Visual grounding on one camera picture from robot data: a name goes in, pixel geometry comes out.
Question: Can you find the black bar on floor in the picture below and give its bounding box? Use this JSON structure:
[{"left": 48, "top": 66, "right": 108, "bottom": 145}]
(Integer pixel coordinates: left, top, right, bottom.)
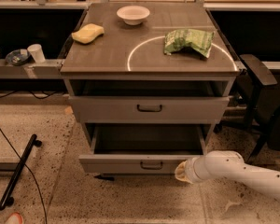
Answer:
[{"left": 0, "top": 134, "right": 42, "bottom": 211}]

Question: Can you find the white ceramic bowl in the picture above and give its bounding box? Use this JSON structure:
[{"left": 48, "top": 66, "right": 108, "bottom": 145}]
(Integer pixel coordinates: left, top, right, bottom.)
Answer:
[{"left": 117, "top": 6, "right": 150, "bottom": 26}]

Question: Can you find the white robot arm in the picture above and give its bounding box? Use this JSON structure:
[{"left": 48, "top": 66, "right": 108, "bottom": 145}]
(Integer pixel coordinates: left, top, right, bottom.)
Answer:
[{"left": 175, "top": 151, "right": 280, "bottom": 202}]

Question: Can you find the green chip bag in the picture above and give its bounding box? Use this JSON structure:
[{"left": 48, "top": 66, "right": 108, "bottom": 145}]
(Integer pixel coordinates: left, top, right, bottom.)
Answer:
[{"left": 163, "top": 29, "right": 215, "bottom": 58}]

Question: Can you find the blue patterned bowl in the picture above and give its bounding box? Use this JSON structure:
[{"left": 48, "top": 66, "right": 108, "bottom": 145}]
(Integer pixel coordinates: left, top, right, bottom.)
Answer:
[{"left": 6, "top": 49, "right": 31, "bottom": 66}]

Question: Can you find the red white shoe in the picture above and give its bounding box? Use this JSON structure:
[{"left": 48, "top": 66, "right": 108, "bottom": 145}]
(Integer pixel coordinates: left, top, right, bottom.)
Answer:
[{"left": 4, "top": 213, "right": 24, "bottom": 224}]

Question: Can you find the black floor cable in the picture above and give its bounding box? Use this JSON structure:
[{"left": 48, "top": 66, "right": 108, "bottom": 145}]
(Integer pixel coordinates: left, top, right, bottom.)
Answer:
[{"left": 0, "top": 114, "right": 49, "bottom": 224}]

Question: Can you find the grey drawer cabinet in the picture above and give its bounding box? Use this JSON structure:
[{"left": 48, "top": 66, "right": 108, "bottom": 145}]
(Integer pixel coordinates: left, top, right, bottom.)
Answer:
[{"left": 59, "top": 1, "right": 241, "bottom": 142}]

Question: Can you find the yellow sponge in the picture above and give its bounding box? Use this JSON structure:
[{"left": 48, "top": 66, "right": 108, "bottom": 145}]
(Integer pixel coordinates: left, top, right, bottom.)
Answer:
[{"left": 72, "top": 23, "right": 105, "bottom": 44}]

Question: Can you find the grey drawer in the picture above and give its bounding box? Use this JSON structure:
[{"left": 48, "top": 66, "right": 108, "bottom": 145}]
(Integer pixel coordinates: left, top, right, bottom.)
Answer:
[
  {"left": 79, "top": 124, "right": 205, "bottom": 175},
  {"left": 69, "top": 96, "right": 229, "bottom": 124}
]

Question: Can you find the grey side shelf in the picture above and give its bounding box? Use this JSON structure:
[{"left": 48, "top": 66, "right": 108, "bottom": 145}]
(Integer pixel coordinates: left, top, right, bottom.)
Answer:
[{"left": 0, "top": 59, "right": 63, "bottom": 79}]

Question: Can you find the black office chair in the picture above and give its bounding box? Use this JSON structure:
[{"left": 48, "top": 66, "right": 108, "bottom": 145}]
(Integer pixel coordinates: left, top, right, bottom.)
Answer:
[{"left": 213, "top": 53, "right": 280, "bottom": 165}]

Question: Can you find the white paper cup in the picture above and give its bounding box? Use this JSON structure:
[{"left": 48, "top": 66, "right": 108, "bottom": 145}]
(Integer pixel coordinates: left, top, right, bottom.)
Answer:
[{"left": 27, "top": 44, "right": 46, "bottom": 63}]

